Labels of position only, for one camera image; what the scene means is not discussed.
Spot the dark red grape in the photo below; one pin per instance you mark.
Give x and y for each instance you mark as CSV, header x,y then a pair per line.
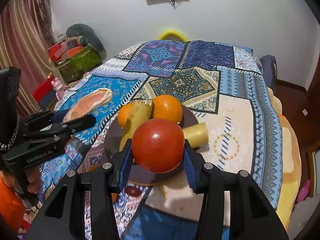
x,y
133,191

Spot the dark blue chair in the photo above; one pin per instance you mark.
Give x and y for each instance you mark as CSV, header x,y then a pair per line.
x,y
269,67

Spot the blue patchwork bedspread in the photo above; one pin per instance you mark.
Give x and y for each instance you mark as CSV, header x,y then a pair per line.
x,y
222,86

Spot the peeled pink pomelo segment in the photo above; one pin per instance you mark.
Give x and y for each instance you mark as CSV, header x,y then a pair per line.
x,y
88,103

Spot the yellow sugarcane piece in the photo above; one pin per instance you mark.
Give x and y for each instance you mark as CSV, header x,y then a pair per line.
x,y
139,113
197,135

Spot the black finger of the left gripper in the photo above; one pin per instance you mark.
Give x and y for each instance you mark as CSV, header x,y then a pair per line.
x,y
59,129
38,121

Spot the pink plush toy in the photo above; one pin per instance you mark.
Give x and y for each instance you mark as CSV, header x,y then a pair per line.
x,y
59,87

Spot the large orange with sticker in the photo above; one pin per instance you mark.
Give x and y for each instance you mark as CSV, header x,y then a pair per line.
x,y
168,108

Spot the small mandarin orange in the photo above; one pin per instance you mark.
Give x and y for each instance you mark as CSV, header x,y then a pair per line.
x,y
114,197

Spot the green box pile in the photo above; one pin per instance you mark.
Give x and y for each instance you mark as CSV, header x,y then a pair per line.
x,y
74,57

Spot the large orange without sticker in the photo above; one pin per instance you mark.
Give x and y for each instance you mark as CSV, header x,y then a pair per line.
x,y
123,114

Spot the dark brown round plate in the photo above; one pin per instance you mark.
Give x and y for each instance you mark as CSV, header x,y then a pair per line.
x,y
138,175

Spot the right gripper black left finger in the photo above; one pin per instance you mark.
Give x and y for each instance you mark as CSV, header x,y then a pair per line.
x,y
62,215

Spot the striped pink curtain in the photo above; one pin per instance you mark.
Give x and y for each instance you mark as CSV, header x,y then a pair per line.
x,y
26,36

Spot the dark green neck pillow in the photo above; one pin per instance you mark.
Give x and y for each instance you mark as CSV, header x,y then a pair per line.
x,y
87,32

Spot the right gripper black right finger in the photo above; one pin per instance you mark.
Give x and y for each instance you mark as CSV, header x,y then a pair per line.
x,y
251,214

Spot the yellow blanket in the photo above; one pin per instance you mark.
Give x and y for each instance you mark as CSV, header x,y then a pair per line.
x,y
292,165

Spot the yellow round headboard object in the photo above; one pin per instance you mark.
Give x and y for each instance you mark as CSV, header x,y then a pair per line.
x,y
173,34

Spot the red tomato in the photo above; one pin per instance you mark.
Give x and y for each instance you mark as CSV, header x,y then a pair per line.
x,y
158,145

